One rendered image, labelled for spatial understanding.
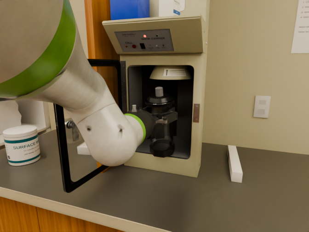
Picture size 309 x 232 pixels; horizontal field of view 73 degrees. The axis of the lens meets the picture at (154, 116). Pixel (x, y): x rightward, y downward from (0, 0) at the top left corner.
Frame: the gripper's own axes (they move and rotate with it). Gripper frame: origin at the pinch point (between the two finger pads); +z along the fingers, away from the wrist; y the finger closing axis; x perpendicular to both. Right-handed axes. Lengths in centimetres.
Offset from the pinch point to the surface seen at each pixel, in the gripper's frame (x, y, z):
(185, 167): 22.4, -10.1, 2.0
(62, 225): 38, 28, -25
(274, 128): 15, -48, 45
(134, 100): -2.3, 13.4, 6.1
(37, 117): 22, 112, 44
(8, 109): 12, 114, 24
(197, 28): -27.4, -13.8, -7.5
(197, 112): -0.3, -13.9, 1.7
